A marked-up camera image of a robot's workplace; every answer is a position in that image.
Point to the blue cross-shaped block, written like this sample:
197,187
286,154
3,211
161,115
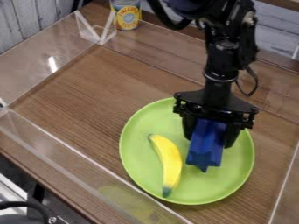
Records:
208,144

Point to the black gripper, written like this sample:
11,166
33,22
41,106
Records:
236,112

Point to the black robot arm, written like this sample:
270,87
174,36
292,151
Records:
229,22

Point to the clear acrylic corner bracket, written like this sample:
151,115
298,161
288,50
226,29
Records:
98,34

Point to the yellow blue tin can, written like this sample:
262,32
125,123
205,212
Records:
129,13

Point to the clear acrylic front wall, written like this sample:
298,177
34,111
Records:
101,194

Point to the yellow toy banana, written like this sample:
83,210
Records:
171,160

